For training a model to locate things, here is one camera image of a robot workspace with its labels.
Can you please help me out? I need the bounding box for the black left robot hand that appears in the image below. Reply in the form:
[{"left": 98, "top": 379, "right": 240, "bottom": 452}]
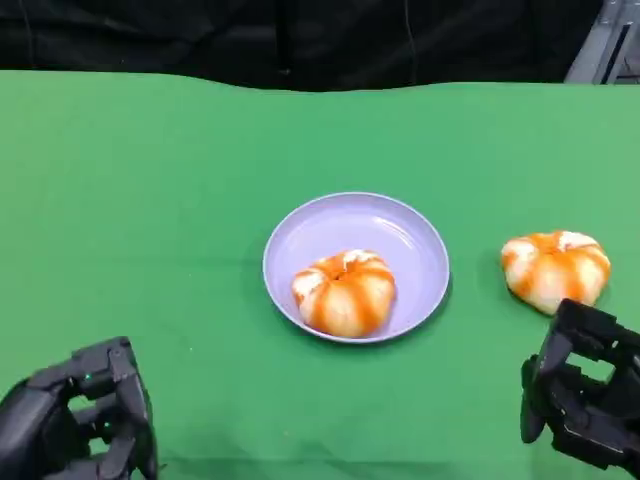
[{"left": 0, "top": 335, "right": 160, "bottom": 480}]

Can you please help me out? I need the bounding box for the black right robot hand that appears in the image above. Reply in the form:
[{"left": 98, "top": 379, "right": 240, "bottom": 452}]
[{"left": 519, "top": 298, "right": 640, "bottom": 480}]

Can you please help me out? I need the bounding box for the orange and white bread roll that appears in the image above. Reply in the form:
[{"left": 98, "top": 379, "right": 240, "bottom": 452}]
[
  {"left": 500, "top": 229, "right": 613, "bottom": 316},
  {"left": 291, "top": 248, "right": 398, "bottom": 337}
]

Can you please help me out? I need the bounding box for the green table cloth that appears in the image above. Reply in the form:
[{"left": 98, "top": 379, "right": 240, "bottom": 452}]
[{"left": 0, "top": 69, "right": 640, "bottom": 480}]

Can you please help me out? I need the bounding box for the lilac plate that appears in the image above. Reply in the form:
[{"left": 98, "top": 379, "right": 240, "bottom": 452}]
[{"left": 262, "top": 191, "right": 451, "bottom": 345}]

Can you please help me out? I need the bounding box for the black curtain backdrop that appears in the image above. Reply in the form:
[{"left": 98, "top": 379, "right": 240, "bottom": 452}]
[{"left": 0, "top": 0, "right": 601, "bottom": 92}]

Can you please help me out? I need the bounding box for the grey metal frame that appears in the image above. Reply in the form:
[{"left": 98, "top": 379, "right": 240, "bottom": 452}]
[{"left": 564, "top": 0, "right": 640, "bottom": 85}]

